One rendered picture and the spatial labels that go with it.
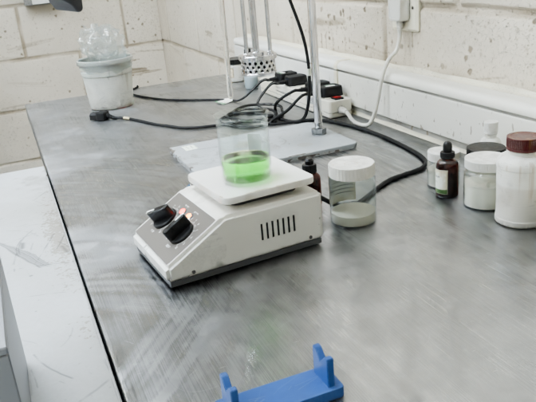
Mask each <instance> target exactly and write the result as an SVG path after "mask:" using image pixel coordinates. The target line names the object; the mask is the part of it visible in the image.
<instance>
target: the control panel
mask: <svg viewBox="0 0 536 402"><path fill-rule="evenodd" d="M166 204H167V205H168V206H169V207H170V208H174V209H175V210H176V215H175V218H174V219H176V218H177V217H178V216H179V215H180V213H179V212H180V210H181V209H185V212H184V214H185V215H187V214H191V217H190V218H189V220H190V222H191V223H192V224H193V231H192V232H191V234H190V235H189V236H188V237H187V238H186V239H185V240H183V241H182V242H180V243H177V244H172V243H170V241H169V240H168V239H167V238H166V237H165V236H164V235H163V233H162V232H163V230H164V229H165V228H166V227H167V226H168V225H169V224H170V223H169V224H168V225H167V226H165V227H162V228H160V229H156V228H155V227H154V226H153V223H154V222H153V221H152V220H151V219H149V220H148V221H147V222H146V223H144V224H143V225H142V226H141V227H140V228H139V229H138V230H136V233H137V234H138V235H139V236H140V237H141V238H142V239H143V240H144V241H145V242H146V243H147V244H148V245H149V247H150V248H151V249H152V250H153V251H154V252H155V253H156V254H157V255H158V256H159V257H160V258H161V260H162V261H163V262H164V263H165V264H166V265H167V264H168V263H170V262H171V261H172V260H173V259H174V258H175V257H176V256H177V255H178V254H180V253H181V252H182V251H183V250H184V249H185V248H186V247H187V246H189V245H190V244H191V243H192V242H193V241H194V240H195V239H196V238H198V237H199V236H200V235H201V234H202V233H203V232H204V231H205V230H206V229H207V228H208V227H209V226H210V225H211V224H212V223H213V222H214V221H215V219H214V218H212V217H211V216H210V215H209V214H208V213H206V212H205V211H203V210H202V209H201V208H199V207H198V206H196V205H195V204H194V203H193V202H192V201H190V200H189V199H187V198H186V197H185V196H183V195H182V194H180V193H178V194H177V195H176V196H174V197H173V198H172V199H171V200H170V201H169V202H168V203H166ZM174 219H173V220H174ZM173 220H172V221H173ZM172 221H171V222H172Z"/></svg>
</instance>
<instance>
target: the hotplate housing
mask: <svg viewBox="0 0 536 402"><path fill-rule="evenodd" d="M178 193H180V194H182V195H183V196H185V197H186V198H187V199H189V200H190V201H192V202H193V203H194V204H195V205H196V206H198V207H199V208H201V209H202V210H203V211H205V212H206V213H208V214H209V215H210V216H211V217H212V218H214V219H215V221H214V222H213V223H212V224H211V225H210V226H209V227H208V228H207V229H206V230H205V231H204V232H203V233H202V234H201V235H200V236H199V237H198V238H196V239H195V240H194V241H193V242H192V243H191V244H190V245H189V246H187V247H186V248H185V249H184V250H183V251H182V252H181V253H180V254H178V255H177V256H176V257H175V258H174V259H173V260H172V261H171V262H170V263H168V264H167V265H166V264H165V263H164V262H163V261H162V260H161V258H160V257H159V256H158V255H157V254H156V253H155V252H154V251H153V250H152V249H151V248H150V247H149V245H148V244H147V243H146V242H145V241H144V240H143V239H142V238H141V237H140V236H139V235H138V234H137V233H136V234H135V235H134V236H133V239H134V244H135V245H136V246H137V249H138V251H139V252H140V253H141V254H142V255H143V256H144V257H145V258H146V260H147V261H148V262H149V263H150V264H151V265H152V267H153V268H154V269H155V270H156V271H157V272H158V274H159V275H160V276H161V277H162V278H163V279H164V281H165V282H166V283H167V284H168V285H169V286H170V287H171V288H173V287H176V286H181V285H183V284H187V283H189V282H193V281H197V280H199V279H202V278H207V277H210V276H212V275H216V274H220V273H223V272H226V271H228V270H233V269H236V268H239V267H242V266H246V265H250V264H252V263H255V262H260V261H262V260H265V259H268V258H272V257H275V256H279V255H281V254H286V253H289V252H291V251H294V250H299V249H301V248H305V247H308V246H312V245H315V244H318V243H320V242H321V237H320V236H322V235H321V234H323V226H322V213H321V193H319V192H317V191H316V190H314V189H313V188H311V187H308V186H306V185H305V186H302V187H297V188H294V189H290V190H287V191H281V192H279V193H275V194H272V195H266V196H263V197H259V198H257V199H251V200H247V201H244V202H241V203H236V204H231V205H224V204H221V203H219V202H218V201H216V200H215V199H213V198H212V197H210V196H209V195H208V194H206V193H205V192H203V191H201V190H200V189H199V188H197V187H196V186H195V185H193V186H190V187H186V188H185V189H183V190H180V191H179V192H178ZM178 193H177V194H178ZM177 194H176V195H177ZM174 196H175V195H174ZM174 196H173V197H174ZM173 197H172V198H173ZM172 198H171V199H172ZM171 199H170V200H171ZM170 200H169V201H170ZM169 201H168V202H169ZM168 202H167V203H168ZM165 204H166V203H165Z"/></svg>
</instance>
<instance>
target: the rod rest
mask: <svg viewBox="0 0 536 402"><path fill-rule="evenodd" d="M313 366H314V369H311V370H308V371H305V372H301V373H299V374H296V375H293V376H289V377H287V378H284V379H281V380H276V381H274V382H271V383H269V384H264V385H262V386H259V387H257V388H252V389H250V390H247V391H244V392H240V393H238V389H237V388H236V387H235V386H234V387H232V385H231V381H230V378H229V376H228V374H227V372H223V373H220V374H219V378H220V384H221V390H222V397H223V398H222V399H220V400H216V401H215V402H330V401H332V400H335V399H338V398H341V397H343V395H344V385H343V384H342V383H341V382H340V381H339V380H338V378H337V377H336V376H335V375H334V367H333V358H332V357H331V356H327V357H326V356H325V354H324V352H323V349H322V347H321V345H320V344H319V343H317V344H314V345H313Z"/></svg>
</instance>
